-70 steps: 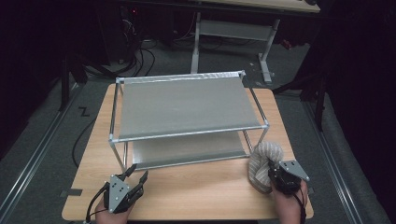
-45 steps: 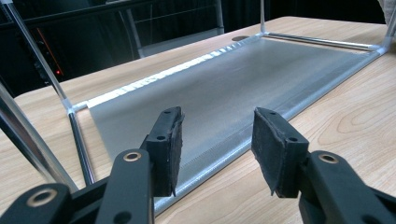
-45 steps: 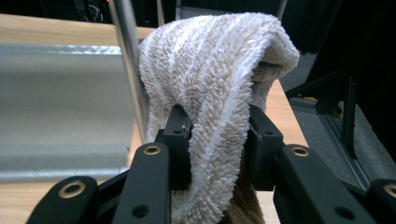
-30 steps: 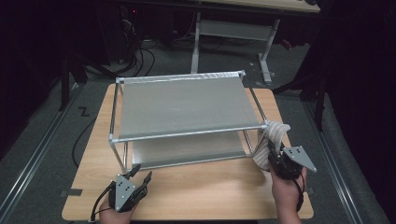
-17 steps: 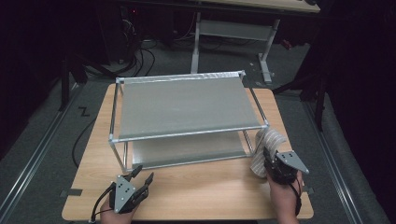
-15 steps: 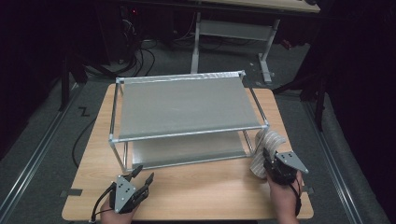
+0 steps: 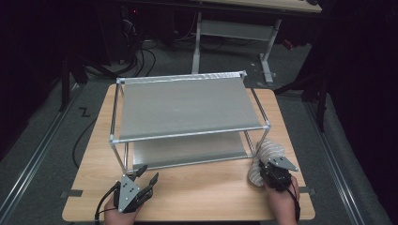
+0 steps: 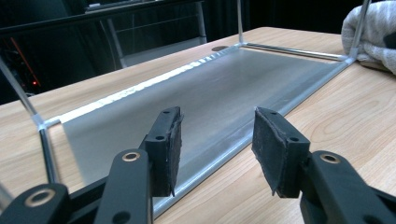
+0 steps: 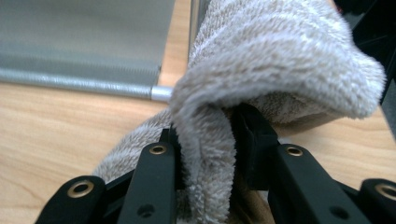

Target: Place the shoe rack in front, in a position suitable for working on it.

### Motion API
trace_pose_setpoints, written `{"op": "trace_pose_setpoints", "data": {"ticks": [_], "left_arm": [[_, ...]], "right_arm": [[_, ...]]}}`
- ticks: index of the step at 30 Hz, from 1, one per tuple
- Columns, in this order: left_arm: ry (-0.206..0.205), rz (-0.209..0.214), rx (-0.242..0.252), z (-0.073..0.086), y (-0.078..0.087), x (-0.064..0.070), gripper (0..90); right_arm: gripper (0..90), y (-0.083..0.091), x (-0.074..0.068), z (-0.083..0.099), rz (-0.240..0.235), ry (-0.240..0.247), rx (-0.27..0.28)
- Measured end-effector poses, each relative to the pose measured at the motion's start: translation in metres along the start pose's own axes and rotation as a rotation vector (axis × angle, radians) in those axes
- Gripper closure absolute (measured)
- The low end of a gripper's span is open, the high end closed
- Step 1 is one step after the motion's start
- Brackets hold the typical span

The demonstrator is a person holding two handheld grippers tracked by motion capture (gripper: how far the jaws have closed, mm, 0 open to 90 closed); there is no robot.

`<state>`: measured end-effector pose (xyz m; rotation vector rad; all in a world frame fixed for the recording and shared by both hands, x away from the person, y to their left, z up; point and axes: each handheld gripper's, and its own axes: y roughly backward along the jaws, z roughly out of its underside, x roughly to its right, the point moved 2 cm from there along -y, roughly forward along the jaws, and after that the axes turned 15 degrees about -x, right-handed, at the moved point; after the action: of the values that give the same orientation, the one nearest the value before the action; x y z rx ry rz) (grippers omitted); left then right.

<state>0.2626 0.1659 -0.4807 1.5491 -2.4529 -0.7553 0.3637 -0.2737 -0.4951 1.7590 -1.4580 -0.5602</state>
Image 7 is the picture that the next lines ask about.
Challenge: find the metal floor rail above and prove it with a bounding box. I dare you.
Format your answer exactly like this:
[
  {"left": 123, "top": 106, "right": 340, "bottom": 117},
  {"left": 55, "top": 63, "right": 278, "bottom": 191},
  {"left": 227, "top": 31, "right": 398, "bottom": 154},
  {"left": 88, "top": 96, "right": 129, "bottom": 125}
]
[
  {"left": 0, "top": 90, "right": 81, "bottom": 219},
  {"left": 304, "top": 101, "right": 365, "bottom": 225}
]

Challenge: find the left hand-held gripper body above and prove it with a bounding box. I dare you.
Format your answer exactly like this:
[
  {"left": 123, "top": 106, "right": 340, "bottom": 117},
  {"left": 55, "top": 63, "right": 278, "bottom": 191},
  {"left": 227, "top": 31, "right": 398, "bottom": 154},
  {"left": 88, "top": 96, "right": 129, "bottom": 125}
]
[{"left": 113, "top": 173, "right": 154, "bottom": 214}]

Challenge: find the grey tape piece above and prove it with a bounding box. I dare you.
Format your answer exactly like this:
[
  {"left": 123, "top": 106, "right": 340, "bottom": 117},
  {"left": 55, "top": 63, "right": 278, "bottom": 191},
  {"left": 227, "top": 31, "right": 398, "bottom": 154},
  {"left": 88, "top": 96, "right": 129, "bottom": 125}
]
[
  {"left": 298, "top": 186, "right": 316, "bottom": 196},
  {"left": 59, "top": 188, "right": 83, "bottom": 200}
]

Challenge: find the dark computer tower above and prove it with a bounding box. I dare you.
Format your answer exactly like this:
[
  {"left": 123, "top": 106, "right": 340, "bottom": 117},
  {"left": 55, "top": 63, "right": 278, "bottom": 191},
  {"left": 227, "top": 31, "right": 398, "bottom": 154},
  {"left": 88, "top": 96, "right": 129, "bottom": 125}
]
[{"left": 120, "top": 5, "right": 145, "bottom": 62}]

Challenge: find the grey two-tier shelf rack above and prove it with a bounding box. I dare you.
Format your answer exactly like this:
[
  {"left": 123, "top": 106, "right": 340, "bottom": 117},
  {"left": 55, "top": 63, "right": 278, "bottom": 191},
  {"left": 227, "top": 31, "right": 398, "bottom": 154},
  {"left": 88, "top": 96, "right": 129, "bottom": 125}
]
[{"left": 108, "top": 70, "right": 272, "bottom": 175}]

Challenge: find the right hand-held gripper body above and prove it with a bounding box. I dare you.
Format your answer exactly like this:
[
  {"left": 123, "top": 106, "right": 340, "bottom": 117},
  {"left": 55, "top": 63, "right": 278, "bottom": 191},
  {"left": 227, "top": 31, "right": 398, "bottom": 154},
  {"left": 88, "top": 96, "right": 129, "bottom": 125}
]
[{"left": 261, "top": 156, "right": 299, "bottom": 192}]

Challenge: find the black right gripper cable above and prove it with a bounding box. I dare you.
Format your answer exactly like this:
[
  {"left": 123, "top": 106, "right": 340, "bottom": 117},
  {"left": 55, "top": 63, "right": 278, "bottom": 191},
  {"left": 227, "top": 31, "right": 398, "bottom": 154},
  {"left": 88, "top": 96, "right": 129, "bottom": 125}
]
[{"left": 285, "top": 184, "right": 301, "bottom": 223}]

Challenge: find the wooden desk with white legs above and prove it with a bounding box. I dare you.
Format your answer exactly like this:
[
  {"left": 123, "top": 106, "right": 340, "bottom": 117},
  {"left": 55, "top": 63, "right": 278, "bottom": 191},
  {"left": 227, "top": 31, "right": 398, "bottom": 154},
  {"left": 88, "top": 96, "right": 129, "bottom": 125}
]
[{"left": 187, "top": 0, "right": 323, "bottom": 84}]

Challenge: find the black metal stand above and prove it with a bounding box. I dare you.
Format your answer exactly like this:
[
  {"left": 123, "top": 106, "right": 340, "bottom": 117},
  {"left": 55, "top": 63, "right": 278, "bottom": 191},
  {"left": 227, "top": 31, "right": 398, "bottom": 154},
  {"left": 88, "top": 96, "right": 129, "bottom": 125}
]
[
  {"left": 273, "top": 62, "right": 329, "bottom": 132},
  {"left": 59, "top": 52, "right": 126, "bottom": 113}
]

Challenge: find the black floor cable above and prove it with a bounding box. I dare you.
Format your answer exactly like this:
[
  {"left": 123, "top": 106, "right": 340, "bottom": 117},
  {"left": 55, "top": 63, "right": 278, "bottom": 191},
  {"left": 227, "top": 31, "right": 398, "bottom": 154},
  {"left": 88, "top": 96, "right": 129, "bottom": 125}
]
[{"left": 72, "top": 118, "right": 98, "bottom": 170}]

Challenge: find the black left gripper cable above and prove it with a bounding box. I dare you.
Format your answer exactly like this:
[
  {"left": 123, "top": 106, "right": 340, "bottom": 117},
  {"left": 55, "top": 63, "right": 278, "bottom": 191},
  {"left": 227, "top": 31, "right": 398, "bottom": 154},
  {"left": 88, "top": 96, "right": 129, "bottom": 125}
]
[{"left": 94, "top": 181, "right": 121, "bottom": 223}]

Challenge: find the black cable bundle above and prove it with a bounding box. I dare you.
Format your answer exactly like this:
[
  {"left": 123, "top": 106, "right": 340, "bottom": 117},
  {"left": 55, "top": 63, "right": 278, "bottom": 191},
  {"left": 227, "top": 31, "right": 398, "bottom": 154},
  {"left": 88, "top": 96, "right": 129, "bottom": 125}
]
[{"left": 126, "top": 37, "right": 159, "bottom": 79}]

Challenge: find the person's left hand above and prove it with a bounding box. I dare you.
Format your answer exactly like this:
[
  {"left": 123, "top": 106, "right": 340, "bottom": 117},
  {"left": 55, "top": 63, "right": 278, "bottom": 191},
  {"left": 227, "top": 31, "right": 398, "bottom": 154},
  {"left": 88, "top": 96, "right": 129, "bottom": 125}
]
[{"left": 103, "top": 198, "right": 142, "bottom": 225}]

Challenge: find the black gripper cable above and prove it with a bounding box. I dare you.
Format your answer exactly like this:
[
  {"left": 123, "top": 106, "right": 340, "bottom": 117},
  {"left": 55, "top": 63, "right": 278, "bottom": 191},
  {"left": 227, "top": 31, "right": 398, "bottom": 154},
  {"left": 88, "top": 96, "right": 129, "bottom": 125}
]
[
  {"left": 285, "top": 184, "right": 301, "bottom": 223},
  {"left": 94, "top": 181, "right": 121, "bottom": 223}
]

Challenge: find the beige striped towel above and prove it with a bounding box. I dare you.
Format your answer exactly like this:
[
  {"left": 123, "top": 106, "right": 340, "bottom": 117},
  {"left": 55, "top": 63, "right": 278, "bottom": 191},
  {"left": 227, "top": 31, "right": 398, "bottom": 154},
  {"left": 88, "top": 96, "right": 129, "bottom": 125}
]
[{"left": 247, "top": 138, "right": 286, "bottom": 188}]

